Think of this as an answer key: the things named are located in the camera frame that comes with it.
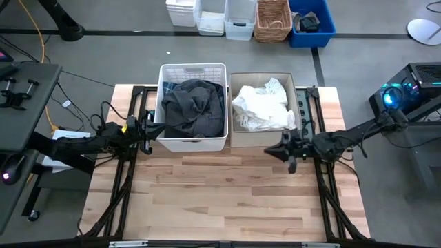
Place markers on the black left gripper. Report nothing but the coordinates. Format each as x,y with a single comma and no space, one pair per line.
138,132

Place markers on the white opaque storage bin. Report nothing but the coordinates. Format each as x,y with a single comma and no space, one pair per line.
181,13

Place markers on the black item in bin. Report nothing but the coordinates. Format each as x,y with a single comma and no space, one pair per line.
309,24

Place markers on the blue plaid garment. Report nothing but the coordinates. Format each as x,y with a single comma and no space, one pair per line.
169,87

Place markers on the white garment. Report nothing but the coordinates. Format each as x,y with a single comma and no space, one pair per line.
263,106

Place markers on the grey desk top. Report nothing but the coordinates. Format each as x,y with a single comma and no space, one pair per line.
24,127

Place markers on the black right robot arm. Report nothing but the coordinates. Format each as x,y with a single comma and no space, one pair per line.
358,136

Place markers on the woven wicker basket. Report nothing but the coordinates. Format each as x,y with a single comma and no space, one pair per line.
273,22

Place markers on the silver metal bracket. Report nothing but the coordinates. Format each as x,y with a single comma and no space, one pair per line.
128,244

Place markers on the white plastic laundry basket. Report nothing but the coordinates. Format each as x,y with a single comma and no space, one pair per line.
193,144

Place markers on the dark grey garment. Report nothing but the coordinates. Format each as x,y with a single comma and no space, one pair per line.
194,110

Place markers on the black caster wheel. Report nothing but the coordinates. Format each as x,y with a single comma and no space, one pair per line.
33,216

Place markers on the black clamp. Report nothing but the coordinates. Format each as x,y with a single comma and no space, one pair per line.
15,96

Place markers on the black stand foot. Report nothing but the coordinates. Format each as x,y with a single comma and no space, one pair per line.
65,25

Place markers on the round white stand base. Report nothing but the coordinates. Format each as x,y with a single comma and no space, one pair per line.
423,32

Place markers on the blue plastic bin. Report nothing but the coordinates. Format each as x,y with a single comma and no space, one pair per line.
311,39

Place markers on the black power strip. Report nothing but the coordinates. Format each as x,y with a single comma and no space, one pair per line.
304,110

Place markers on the brown cardboard box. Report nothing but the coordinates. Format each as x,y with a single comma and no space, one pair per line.
258,139

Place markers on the black computer mouse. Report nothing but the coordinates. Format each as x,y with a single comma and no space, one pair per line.
12,170

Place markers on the grey cloth in bin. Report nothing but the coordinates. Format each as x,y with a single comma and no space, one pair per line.
296,21

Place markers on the black computer tower with lights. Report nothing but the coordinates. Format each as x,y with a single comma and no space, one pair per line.
413,86

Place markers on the white box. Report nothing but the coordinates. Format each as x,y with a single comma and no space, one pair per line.
69,134

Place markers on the dark metal cart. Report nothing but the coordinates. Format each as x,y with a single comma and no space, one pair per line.
423,151

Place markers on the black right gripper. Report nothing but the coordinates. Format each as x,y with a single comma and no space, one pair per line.
296,146

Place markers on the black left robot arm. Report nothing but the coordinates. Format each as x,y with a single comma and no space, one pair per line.
82,144

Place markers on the clear plastic storage bin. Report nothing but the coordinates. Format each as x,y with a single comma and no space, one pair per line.
210,20
240,24

